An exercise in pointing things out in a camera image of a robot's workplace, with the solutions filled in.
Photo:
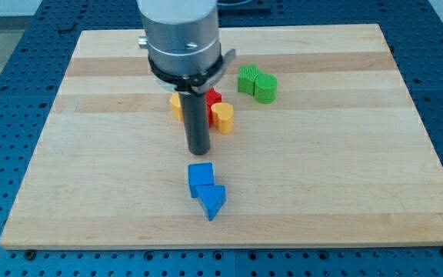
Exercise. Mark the red star block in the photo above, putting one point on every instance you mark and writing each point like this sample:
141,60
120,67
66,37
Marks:
212,97

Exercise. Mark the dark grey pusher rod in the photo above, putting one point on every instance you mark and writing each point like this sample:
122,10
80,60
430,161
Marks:
195,117

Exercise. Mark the black flange mounting ring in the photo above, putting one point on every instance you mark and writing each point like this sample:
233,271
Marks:
198,84

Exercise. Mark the light wooden board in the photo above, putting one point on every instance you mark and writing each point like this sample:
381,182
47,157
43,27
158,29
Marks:
340,158

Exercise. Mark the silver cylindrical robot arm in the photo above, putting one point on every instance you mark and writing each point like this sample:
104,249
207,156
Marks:
184,51

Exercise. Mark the yellow heart block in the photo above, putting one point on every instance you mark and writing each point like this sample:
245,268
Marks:
223,116

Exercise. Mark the blue cube block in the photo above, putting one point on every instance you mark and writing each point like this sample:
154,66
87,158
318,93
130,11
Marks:
200,174

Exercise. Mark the blue triangle block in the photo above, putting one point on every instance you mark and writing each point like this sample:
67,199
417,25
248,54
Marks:
211,198

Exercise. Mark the green heart block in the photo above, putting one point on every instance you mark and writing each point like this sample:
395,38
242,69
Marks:
265,88

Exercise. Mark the yellow block behind rod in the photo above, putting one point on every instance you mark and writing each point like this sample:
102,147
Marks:
175,105

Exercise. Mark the green star block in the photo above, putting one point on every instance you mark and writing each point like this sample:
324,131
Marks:
246,78

